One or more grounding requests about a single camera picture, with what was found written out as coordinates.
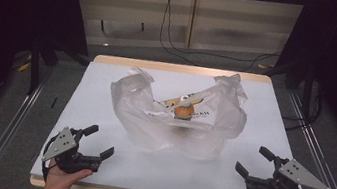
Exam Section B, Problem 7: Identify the translucent white plastic bag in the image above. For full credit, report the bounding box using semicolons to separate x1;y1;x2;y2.
101;54;254;167

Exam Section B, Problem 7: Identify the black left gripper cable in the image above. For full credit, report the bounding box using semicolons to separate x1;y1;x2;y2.
37;132;60;182

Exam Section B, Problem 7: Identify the person's left hand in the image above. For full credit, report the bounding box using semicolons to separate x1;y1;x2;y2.
42;156;95;189

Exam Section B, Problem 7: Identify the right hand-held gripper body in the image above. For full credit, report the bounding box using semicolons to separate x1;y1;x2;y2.
243;151;336;189

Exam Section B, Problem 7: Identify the black stand leg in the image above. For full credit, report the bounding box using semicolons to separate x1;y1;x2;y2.
297;61;320;121
23;37;47;97

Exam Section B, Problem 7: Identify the black floor cable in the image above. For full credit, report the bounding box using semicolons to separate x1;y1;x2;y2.
280;86;327;136

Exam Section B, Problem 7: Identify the round orange object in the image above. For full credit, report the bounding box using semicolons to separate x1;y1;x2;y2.
172;99;198;123

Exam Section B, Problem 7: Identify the long black hanging cable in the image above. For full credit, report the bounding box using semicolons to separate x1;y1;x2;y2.
155;0;288;78

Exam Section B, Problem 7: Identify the white table sheet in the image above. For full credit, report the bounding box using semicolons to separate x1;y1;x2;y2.
29;50;327;189

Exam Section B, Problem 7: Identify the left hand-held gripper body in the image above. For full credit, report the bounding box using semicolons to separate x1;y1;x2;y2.
39;122;108;179

